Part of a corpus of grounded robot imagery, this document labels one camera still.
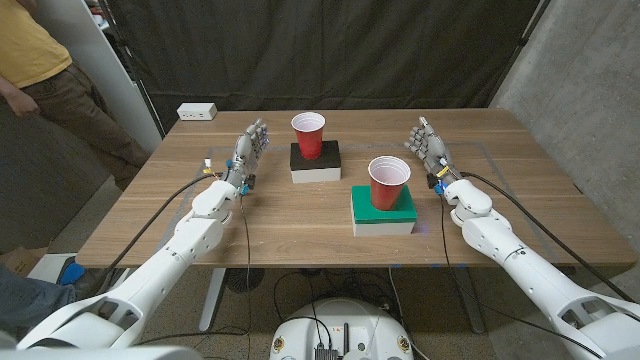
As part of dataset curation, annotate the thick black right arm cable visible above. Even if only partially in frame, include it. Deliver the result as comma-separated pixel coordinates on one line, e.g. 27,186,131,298
459,171,637,305

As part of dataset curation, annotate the person in yellow shirt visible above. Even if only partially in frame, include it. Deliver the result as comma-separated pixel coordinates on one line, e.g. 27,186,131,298
0,0,151,192

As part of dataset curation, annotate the thin black left wrist cable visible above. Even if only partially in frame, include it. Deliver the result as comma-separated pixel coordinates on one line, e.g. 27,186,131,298
134,193,252,360

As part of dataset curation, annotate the white robot torso base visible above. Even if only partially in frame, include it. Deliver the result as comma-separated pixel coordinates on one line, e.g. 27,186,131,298
269,297,415,360

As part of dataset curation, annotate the grey table leg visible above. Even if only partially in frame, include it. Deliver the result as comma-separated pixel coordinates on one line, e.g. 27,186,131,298
452,266,486,335

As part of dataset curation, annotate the white power strip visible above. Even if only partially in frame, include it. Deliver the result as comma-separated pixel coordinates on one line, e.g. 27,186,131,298
176,102,219,122

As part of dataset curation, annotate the black curtain backdrop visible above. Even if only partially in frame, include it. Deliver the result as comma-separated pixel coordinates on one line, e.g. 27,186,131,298
107,0,544,132

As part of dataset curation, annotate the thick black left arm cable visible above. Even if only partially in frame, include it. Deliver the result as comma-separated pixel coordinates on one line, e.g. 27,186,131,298
97,172,226,296

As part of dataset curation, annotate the white partition panel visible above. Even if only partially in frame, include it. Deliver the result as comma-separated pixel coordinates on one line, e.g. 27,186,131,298
32,0,164,154

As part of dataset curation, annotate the blue floor object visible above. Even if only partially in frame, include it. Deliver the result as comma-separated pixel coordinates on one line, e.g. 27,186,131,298
57,259,89,287

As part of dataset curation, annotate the person in blue jeans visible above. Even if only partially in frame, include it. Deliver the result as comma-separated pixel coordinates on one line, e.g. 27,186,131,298
0,263,109,341

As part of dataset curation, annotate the black round floor fan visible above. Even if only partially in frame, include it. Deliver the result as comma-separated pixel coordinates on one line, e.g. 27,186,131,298
225,267,266,295

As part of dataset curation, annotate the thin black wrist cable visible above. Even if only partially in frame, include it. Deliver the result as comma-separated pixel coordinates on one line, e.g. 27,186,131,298
134,193,252,360
439,195,606,360

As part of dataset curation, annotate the white floor board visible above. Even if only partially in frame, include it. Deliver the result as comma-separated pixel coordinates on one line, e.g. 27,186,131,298
27,252,76,284

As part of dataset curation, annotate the red plastic cup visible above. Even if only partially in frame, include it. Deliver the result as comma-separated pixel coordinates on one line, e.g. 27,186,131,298
367,155,412,212
290,111,327,160

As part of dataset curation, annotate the black-topped white block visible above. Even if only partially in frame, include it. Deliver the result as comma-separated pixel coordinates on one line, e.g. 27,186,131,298
289,140,343,185

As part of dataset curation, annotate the black curtain stand pole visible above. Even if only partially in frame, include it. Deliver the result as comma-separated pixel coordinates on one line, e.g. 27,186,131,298
487,0,551,109
97,0,167,140

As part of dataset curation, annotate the white table leg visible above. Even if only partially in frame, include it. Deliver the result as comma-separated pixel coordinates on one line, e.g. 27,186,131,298
198,267,227,333

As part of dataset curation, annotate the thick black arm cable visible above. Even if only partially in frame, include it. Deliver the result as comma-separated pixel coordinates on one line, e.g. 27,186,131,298
97,172,226,296
459,171,637,305

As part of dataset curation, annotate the cardboard box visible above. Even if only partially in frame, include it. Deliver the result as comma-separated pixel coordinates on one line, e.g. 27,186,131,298
0,246,49,278

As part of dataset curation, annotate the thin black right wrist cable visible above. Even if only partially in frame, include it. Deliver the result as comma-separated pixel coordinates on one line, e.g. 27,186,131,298
439,195,606,360

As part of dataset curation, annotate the green-topped white block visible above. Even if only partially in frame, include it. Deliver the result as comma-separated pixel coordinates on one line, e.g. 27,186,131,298
350,184,419,237

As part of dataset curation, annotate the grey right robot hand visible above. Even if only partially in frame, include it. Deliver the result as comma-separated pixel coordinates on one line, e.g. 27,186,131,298
403,115,459,182

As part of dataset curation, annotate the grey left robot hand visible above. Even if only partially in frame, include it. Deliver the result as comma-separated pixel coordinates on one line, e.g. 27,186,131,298
223,118,271,196

